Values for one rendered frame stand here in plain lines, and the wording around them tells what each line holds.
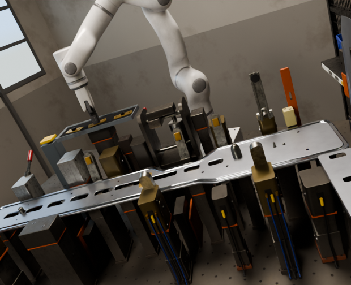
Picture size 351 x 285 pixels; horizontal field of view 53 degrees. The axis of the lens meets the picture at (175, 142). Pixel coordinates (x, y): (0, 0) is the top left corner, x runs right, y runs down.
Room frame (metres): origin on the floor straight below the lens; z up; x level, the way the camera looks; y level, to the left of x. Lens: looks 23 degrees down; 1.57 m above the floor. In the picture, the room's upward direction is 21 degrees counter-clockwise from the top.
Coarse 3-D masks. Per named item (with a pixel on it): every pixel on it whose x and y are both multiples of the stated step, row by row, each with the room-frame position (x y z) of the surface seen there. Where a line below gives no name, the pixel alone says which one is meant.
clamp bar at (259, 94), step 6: (258, 72) 1.16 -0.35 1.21; (252, 78) 1.14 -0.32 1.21; (258, 78) 1.13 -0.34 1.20; (252, 84) 1.16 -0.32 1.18; (258, 84) 1.16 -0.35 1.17; (258, 90) 1.16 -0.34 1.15; (258, 96) 1.16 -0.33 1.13; (264, 96) 1.15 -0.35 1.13; (258, 102) 1.15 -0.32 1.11; (264, 102) 1.15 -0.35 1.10; (258, 108) 1.15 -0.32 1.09; (270, 114) 1.14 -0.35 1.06
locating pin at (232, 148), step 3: (234, 144) 1.04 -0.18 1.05; (231, 147) 1.04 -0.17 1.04; (234, 147) 1.04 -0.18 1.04; (237, 147) 1.03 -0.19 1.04; (231, 150) 1.04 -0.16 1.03; (234, 150) 1.03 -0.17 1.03; (237, 150) 1.03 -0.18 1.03; (240, 150) 1.04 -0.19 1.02; (234, 153) 1.03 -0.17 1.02; (237, 153) 1.03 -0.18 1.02; (240, 153) 1.03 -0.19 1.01; (234, 156) 1.04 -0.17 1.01; (237, 156) 1.03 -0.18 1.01; (240, 156) 1.03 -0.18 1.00
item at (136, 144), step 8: (136, 136) 1.38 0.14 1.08; (136, 144) 1.29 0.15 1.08; (144, 144) 1.29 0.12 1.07; (136, 152) 1.29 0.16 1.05; (144, 152) 1.29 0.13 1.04; (136, 160) 1.30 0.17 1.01; (144, 160) 1.29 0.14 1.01; (152, 160) 1.29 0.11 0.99; (160, 168) 1.35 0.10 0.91; (160, 176) 1.31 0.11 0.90; (168, 192) 1.31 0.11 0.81; (168, 200) 1.29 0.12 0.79
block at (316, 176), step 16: (304, 176) 0.83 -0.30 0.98; (320, 176) 0.80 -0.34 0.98; (304, 192) 0.83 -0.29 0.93; (320, 192) 0.77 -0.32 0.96; (320, 208) 0.77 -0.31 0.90; (320, 224) 0.78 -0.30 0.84; (336, 224) 0.77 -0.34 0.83; (320, 240) 0.78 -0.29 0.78; (336, 240) 0.77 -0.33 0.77; (320, 256) 0.79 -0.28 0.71; (336, 256) 0.77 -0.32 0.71
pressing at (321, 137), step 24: (240, 144) 1.12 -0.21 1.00; (264, 144) 1.06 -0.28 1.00; (288, 144) 1.00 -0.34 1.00; (312, 144) 0.94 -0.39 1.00; (336, 144) 0.89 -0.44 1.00; (144, 168) 1.22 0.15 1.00; (168, 168) 1.15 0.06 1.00; (216, 168) 1.02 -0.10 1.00; (240, 168) 0.97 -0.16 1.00; (72, 192) 1.26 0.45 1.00; (120, 192) 1.11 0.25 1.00; (0, 216) 1.30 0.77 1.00; (24, 216) 1.22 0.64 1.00
